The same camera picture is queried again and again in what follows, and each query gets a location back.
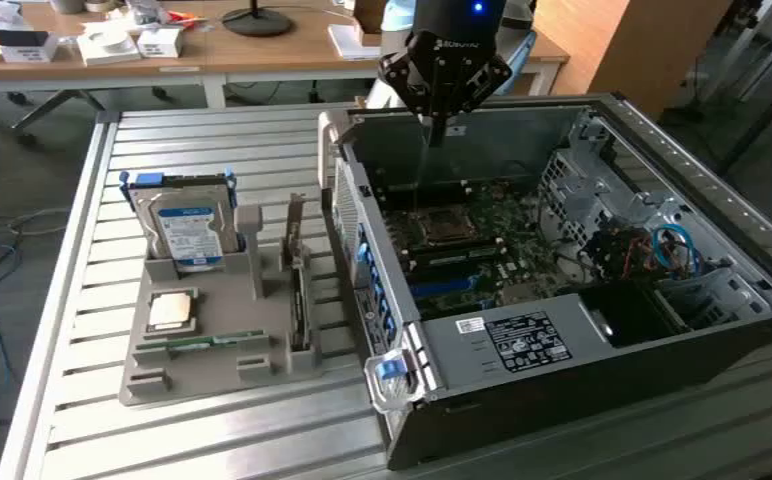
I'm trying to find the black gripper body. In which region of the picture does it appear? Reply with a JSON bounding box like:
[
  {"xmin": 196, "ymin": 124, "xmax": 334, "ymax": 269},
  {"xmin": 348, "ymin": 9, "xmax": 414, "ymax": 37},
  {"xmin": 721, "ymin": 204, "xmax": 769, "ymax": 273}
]
[{"xmin": 406, "ymin": 0, "xmax": 502, "ymax": 115}]

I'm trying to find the black graphics card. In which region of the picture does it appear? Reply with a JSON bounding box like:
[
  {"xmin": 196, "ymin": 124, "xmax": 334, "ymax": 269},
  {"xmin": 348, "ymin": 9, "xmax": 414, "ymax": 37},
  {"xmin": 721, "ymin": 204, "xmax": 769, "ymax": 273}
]
[{"xmin": 278, "ymin": 192, "xmax": 315, "ymax": 352}]

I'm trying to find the white booklet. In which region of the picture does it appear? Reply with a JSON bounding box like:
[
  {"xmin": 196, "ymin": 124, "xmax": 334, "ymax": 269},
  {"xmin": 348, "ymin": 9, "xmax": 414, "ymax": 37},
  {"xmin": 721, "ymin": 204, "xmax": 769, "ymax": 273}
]
[{"xmin": 327, "ymin": 23, "xmax": 382, "ymax": 61}]

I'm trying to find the wooden office desk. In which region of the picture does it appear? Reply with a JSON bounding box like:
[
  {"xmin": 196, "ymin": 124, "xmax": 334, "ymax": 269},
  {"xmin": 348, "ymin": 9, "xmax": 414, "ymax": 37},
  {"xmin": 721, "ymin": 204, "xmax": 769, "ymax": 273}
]
[
  {"xmin": 204, "ymin": 0, "xmax": 571, "ymax": 109},
  {"xmin": 0, "ymin": 0, "xmax": 227, "ymax": 146}
]

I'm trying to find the wooden cabinet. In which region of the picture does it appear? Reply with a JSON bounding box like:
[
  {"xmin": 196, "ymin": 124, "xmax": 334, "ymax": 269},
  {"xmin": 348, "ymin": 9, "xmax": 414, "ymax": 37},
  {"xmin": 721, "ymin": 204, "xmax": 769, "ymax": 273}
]
[{"xmin": 531, "ymin": 0, "xmax": 738, "ymax": 121}]

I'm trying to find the black round lamp base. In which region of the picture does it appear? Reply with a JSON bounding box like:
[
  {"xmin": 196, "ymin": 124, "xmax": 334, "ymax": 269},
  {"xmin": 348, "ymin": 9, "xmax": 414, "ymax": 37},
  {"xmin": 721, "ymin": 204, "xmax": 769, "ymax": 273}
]
[{"xmin": 220, "ymin": 0, "xmax": 294, "ymax": 39}]

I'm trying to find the metal drive cage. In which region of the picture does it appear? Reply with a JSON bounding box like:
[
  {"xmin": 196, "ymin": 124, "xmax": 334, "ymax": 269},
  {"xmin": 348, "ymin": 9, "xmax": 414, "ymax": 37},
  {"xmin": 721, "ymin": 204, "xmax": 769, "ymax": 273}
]
[{"xmin": 537, "ymin": 147, "xmax": 634, "ymax": 239}]

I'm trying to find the CPU socket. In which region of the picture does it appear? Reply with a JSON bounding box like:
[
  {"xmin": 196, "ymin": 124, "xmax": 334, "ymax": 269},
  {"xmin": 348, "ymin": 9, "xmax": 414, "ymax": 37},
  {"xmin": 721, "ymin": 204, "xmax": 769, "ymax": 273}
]
[{"xmin": 410, "ymin": 206, "xmax": 479, "ymax": 247}]

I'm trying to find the orange red tool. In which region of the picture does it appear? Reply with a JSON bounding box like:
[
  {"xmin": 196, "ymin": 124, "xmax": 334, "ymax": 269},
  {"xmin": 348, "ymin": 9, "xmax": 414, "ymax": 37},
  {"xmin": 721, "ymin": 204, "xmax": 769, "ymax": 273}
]
[{"xmin": 164, "ymin": 9, "xmax": 207, "ymax": 32}]

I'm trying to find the small white labelled box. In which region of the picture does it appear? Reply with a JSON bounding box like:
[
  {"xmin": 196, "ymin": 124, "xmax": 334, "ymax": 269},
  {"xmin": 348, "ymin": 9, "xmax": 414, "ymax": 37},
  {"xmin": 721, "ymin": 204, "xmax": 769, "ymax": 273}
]
[{"xmin": 135, "ymin": 27, "xmax": 184, "ymax": 59}]

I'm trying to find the green motherboard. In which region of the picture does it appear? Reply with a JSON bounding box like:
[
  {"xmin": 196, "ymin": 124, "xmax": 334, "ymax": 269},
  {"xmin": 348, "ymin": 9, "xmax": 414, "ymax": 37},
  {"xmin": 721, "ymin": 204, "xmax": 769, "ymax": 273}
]
[{"xmin": 375, "ymin": 179, "xmax": 581, "ymax": 321}]

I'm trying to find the white tape roll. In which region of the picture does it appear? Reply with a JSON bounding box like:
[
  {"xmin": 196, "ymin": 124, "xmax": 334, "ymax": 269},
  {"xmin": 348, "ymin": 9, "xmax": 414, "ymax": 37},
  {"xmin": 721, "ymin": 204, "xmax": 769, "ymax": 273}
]
[{"xmin": 87, "ymin": 29, "xmax": 135, "ymax": 54}]

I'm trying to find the long expansion slot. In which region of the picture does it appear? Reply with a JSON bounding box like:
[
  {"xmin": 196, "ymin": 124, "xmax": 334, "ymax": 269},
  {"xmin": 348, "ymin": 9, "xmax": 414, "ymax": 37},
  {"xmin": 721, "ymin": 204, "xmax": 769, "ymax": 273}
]
[{"xmin": 409, "ymin": 276, "xmax": 482, "ymax": 300}]

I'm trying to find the hard disk in blue caddy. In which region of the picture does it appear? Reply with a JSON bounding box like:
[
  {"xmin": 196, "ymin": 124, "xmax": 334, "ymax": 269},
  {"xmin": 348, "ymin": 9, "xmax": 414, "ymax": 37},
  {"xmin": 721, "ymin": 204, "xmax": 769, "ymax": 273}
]
[{"xmin": 118, "ymin": 167, "xmax": 244, "ymax": 274}]

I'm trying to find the white flat box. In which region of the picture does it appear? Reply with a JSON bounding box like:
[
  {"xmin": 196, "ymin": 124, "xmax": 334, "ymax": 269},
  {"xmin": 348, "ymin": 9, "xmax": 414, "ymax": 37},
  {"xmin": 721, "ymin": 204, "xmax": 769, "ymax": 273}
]
[{"xmin": 76, "ymin": 37, "xmax": 142, "ymax": 67}]

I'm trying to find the grey power supply unit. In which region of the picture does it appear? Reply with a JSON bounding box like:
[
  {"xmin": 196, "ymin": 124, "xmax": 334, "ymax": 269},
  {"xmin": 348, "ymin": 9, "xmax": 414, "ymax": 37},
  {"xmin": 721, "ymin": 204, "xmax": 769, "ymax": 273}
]
[{"xmin": 418, "ymin": 294, "xmax": 611, "ymax": 396}]

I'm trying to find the white box with black insert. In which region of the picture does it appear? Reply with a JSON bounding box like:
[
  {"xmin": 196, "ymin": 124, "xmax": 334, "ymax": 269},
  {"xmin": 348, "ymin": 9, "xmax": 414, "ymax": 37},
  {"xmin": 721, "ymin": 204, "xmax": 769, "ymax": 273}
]
[{"xmin": 0, "ymin": 29, "xmax": 60, "ymax": 64}]

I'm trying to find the metal disk bay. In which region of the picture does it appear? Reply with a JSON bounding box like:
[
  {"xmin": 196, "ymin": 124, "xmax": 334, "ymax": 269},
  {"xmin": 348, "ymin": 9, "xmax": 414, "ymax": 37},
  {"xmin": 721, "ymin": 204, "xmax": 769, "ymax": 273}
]
[{"xmin": 655, "ymin": 267, "xmax": 772, "ymax": 332}]

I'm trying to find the CPU chip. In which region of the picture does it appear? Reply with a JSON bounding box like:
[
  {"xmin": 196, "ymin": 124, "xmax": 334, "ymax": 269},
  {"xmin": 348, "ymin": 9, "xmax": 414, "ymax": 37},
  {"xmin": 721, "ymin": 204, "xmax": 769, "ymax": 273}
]
[{"xmin": 144, "ymin": 288, "xmax": 202, "ymax": 335}]

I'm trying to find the blue case latch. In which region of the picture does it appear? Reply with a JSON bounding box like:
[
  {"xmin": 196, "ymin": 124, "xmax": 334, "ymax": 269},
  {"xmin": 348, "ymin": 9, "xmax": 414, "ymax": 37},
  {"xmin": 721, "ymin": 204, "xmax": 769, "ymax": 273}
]
[{"xmin": 371, "ymin": 355, "xmax": 406, "ymax": 385}]

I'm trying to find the green RAM stick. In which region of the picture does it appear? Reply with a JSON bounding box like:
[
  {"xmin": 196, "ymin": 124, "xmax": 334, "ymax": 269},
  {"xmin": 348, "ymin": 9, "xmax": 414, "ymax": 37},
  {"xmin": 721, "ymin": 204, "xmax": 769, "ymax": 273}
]
[{"xmin": 136, "ymin": 329, "xmax": 271, "ymax": 354}]

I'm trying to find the grey parts rack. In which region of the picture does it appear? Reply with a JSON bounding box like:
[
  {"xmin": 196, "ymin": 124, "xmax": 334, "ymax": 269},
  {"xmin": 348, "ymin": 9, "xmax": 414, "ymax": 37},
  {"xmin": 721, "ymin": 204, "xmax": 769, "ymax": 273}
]
[{"xmin": 118, "ymin": 192, "xmax": 327, "ymax": 409}]

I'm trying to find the open black PC case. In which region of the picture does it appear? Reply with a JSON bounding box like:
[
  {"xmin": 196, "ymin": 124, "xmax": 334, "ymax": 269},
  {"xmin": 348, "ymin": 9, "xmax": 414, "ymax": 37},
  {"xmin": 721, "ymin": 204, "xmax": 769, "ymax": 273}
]
[{"xmin": 315, "ymin": 89, "xmax": 772, "ymax": 472}]

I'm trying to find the black wire bundle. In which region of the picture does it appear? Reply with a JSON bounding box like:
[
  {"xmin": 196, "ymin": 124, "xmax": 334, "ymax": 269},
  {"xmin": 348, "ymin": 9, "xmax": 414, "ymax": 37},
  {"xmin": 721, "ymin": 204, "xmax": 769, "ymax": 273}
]
[{"xmin": 582, "ymin": 225, "xmax": 661, "ymax": 284}]

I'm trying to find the blue disk wire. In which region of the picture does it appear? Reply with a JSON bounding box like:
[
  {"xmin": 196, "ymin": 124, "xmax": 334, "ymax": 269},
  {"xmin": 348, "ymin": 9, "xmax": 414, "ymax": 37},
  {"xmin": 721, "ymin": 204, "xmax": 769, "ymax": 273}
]
[{"xmin": 649, "ymin": 223, "xmax": 706, "ymax": 281}]

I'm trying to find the grey floor cable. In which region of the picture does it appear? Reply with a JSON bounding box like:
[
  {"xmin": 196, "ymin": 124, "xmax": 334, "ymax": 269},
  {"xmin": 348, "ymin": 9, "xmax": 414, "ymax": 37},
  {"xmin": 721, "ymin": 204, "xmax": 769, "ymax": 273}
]
[{"xmin": 0, "ymin": 207, "xmax": 71, "ymax": 239}]

